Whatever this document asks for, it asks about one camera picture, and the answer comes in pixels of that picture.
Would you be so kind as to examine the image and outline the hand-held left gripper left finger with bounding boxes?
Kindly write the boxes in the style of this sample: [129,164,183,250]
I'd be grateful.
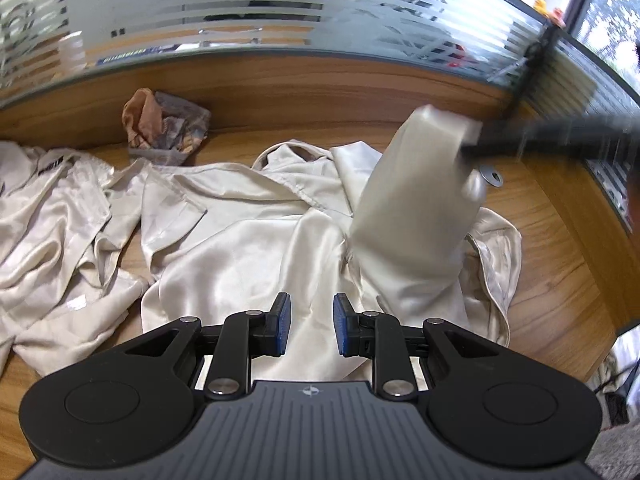
[120,292,292,402]

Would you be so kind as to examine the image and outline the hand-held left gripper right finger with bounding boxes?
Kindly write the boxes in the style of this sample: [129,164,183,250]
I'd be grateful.
[333,292,506,402]

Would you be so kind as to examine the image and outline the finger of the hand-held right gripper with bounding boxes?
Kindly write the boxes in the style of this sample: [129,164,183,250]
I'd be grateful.
[459,114,640,161]

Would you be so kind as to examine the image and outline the white satin shirt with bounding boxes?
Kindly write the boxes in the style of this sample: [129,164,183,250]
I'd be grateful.
[141,105,523,393]

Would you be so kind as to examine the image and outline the striped frosted glass partition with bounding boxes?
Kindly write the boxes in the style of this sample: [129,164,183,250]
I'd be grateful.
[520,25,640,233]
[0,0,546,111]

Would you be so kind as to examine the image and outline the window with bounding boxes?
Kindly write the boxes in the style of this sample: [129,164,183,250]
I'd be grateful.
[575,0,640,83]

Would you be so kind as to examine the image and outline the brown grey patterned cloth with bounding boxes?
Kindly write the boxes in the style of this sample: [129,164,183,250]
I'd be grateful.
[122,88,211,166]

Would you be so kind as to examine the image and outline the cream satin shirt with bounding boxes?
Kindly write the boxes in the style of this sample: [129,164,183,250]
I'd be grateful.
[0,140,151,376]

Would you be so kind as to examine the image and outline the dark partition post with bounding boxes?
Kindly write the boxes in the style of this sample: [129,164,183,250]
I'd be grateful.
[510,25,556,116]

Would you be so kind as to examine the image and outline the black handled scissors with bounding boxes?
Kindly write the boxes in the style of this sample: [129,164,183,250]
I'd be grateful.
[487,40,546,83]

